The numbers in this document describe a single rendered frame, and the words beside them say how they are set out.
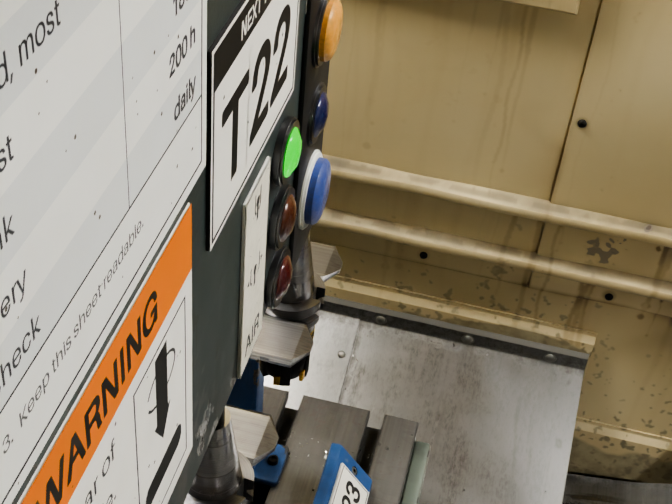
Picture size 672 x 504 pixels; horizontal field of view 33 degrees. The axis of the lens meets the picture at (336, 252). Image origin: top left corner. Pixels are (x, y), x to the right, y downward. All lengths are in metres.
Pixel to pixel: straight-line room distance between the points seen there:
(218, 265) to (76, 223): 0.14
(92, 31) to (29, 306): 0.05
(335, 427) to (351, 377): 0.18
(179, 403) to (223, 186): 0.07
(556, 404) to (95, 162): 1.29
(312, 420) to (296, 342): 0.37
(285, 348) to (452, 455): 0.54
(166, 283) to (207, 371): 0.08
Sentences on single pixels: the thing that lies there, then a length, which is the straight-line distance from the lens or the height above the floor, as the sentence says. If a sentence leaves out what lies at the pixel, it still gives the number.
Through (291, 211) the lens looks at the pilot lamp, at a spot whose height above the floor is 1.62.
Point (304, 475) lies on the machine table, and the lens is 1.27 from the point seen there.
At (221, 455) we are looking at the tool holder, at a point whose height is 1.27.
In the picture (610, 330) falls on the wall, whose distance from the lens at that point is 1.49.
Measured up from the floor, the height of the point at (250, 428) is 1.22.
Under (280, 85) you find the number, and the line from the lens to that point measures 0.40.
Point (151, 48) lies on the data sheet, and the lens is 0.26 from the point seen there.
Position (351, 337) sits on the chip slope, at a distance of 1.51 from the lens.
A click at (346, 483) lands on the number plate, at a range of 1.21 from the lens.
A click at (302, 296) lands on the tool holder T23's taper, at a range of 0.98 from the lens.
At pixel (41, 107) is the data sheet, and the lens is 0.21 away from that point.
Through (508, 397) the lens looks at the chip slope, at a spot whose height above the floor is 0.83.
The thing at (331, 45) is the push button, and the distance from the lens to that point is 0.44.
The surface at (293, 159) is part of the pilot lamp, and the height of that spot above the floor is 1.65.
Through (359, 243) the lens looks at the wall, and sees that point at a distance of 1.44.
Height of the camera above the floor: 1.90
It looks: 40 degrees down
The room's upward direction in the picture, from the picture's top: 6 degrees clockwise
